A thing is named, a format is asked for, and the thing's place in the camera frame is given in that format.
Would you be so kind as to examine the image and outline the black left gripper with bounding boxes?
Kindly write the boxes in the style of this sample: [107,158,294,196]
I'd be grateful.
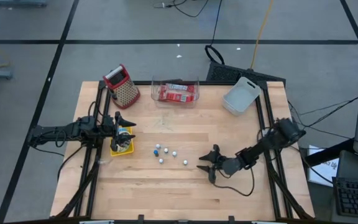
[102,111,137,153]

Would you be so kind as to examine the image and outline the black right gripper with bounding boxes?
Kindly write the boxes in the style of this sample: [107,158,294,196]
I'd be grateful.
[196,144,245,184]

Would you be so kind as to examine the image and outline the red packet with barcode panel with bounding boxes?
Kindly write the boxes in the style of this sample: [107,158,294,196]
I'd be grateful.
[158,83,196,103]

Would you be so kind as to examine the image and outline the yellow plastic basket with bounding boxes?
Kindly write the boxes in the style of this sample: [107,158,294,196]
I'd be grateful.
[109,125,135,157]

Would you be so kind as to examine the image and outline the red steel box grater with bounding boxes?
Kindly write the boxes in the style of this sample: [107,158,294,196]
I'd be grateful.
[103,64,141,110]

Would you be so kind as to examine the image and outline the clear plastic bin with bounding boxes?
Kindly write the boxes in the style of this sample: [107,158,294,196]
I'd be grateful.
[150,75,201,109]

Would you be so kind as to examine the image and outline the white plastic bin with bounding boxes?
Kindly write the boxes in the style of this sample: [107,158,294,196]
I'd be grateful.
[222,77,262,116]

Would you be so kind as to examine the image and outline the black mesh computer case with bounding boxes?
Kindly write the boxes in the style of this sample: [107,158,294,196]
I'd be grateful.
[206,61,287,87]

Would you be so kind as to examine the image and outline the white paper sheet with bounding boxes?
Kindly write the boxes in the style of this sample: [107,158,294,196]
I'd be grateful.
[308,145,340,187]

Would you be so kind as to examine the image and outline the black keyboard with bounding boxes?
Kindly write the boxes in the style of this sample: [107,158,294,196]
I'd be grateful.
[333,176,358,218]

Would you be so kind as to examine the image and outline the blue-grey floor plate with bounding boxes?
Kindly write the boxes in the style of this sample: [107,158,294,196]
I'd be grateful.
[0,0,48,8]

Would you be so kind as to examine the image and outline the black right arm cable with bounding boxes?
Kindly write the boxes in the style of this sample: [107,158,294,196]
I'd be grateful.
[213,167,257,197]

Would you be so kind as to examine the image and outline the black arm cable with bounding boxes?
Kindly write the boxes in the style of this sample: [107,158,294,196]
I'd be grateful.
[213,167,257,197]
[57,144,85,181]

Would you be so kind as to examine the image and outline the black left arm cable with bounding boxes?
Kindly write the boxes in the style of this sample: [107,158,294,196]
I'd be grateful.
[57,144,85,181]

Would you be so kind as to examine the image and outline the thin black floor cable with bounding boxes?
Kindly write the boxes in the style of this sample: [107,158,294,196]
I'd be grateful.
[153,0,210,18]

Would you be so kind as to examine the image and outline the black looped floor cable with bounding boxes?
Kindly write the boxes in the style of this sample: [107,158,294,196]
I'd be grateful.
[204,0,226,65]

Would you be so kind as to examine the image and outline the yellow floor cable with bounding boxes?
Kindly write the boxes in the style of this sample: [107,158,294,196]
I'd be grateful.
[249,0,275,70]

